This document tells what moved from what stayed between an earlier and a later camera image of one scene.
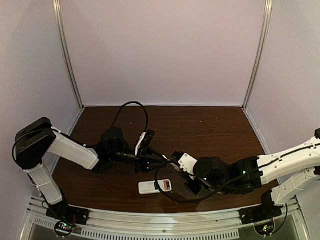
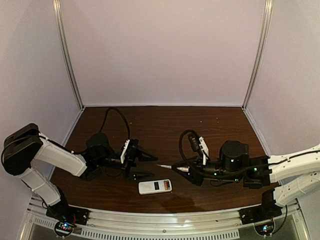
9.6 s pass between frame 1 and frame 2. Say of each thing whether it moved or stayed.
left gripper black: moved
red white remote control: stayed
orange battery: stayed
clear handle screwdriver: moved
